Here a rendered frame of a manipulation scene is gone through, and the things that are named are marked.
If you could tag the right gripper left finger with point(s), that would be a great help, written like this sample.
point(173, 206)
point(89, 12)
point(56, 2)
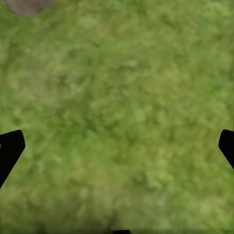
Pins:
point(12, 145)

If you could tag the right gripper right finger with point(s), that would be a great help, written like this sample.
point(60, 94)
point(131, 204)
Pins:
point(226, 145)

